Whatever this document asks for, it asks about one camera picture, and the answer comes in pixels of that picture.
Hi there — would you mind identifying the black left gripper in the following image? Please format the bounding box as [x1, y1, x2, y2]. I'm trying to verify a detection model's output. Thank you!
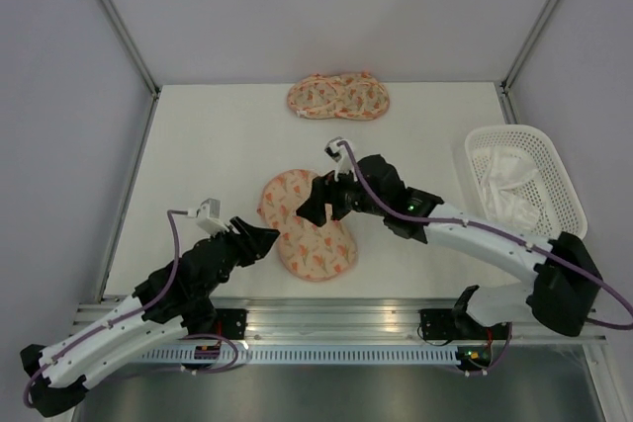
[200, 215, 280, 297]

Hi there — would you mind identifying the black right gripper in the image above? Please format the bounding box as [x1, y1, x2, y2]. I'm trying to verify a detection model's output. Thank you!
[296, 160, 387, 226]

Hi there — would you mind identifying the floral mesh laundry bag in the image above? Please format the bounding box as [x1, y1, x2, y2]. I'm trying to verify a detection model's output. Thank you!
[286, 71, 391, 122]
[257, 169, 358, 282]

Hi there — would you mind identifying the white satin bra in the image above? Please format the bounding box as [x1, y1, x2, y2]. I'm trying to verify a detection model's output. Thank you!
[478, 145, 541, 231]

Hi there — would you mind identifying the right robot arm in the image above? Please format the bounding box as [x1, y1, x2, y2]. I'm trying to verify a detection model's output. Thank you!
[296, 155, 601, 338]

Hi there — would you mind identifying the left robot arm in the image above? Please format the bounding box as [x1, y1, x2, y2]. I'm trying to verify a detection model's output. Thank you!
[20, 217, 280, 418]

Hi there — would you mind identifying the white perforated plastic basket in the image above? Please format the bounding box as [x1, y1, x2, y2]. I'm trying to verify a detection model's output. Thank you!
[455, 125, 588, 238]

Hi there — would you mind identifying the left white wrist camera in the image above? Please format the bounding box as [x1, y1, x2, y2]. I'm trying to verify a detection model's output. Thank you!
[187, 198, 229, 236]

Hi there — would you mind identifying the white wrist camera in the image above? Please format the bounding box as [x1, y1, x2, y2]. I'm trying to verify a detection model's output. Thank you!
[324, 136, 356, 182]
[187, 198, 229, 236]

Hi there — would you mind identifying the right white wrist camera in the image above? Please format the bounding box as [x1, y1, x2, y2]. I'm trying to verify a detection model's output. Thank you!
[324, 136, 356, 182]

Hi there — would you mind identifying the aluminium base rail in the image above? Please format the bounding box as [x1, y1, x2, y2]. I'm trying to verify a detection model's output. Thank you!
[69, 296, 606, 346]

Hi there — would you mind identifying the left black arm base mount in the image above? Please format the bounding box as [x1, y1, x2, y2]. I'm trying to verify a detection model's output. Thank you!
[198, 307, 248, 340]

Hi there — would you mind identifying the white slotted cable duct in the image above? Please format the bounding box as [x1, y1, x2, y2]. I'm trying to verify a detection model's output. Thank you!
[132, 344, 459, 366]

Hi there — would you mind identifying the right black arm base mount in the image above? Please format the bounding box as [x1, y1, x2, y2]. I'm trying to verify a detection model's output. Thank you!
[417, 286, 509, 346]

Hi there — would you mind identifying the left aluminium frame post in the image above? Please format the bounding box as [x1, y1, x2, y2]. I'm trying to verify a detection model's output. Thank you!
[96, 0, 161, 98]

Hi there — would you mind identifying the aluminium frame post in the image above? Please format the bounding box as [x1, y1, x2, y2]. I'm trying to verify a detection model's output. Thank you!
[498, 0, 563, 94]
[96, 0, 161, 98]

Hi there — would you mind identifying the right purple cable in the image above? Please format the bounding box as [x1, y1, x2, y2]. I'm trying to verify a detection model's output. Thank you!
[340, 140, 633, 330]

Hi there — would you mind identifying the right aluminium frame post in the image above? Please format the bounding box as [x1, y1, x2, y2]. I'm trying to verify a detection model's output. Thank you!
[498, 0, 563, 94]

